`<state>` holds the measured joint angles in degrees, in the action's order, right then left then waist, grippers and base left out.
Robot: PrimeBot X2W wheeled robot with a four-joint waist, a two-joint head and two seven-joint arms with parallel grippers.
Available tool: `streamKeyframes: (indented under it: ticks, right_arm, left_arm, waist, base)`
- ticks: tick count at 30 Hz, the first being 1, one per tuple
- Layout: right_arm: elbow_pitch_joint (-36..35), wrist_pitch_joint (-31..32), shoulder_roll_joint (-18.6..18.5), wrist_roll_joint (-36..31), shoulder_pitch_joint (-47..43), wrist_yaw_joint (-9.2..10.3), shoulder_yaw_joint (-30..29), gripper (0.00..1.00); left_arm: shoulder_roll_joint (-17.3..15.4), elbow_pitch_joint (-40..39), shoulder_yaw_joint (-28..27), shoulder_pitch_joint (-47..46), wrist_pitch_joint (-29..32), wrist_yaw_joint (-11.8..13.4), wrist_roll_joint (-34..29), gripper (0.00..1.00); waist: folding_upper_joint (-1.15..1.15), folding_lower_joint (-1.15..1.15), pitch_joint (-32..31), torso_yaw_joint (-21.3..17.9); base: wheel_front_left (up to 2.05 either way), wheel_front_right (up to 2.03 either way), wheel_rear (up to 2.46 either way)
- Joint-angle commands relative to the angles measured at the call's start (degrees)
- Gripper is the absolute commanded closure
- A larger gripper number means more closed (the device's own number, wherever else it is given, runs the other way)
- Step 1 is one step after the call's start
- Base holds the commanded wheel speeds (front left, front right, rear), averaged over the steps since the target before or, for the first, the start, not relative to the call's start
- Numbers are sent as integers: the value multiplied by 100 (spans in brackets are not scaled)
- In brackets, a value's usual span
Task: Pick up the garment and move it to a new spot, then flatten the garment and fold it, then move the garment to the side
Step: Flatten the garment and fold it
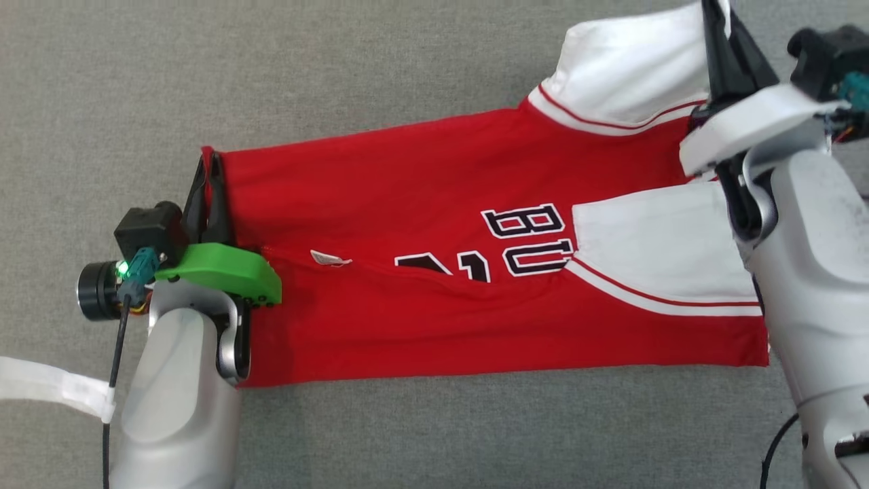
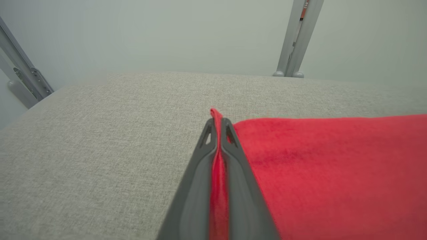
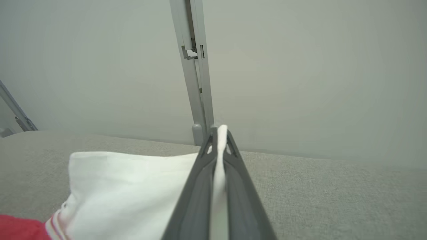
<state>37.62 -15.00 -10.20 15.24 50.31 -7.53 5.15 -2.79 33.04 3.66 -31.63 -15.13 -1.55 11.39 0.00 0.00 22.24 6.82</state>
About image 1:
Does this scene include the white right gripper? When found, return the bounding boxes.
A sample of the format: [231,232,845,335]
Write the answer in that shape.
[679,0,846,179]

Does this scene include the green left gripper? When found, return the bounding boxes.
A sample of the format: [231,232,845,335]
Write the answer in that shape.
[155,151,282,306]

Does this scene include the red basketball jersey white sleeves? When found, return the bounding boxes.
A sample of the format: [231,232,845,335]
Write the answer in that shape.
[200,0,771,389]

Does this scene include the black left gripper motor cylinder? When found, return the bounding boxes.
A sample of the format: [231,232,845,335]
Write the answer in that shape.
[76,261,126,322]

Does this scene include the left arm cable teal connector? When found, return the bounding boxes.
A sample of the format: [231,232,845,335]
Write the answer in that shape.
[100,248,161,489]

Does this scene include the plain white cable label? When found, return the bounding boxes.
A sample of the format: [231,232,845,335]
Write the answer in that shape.
[0,356,117,423]

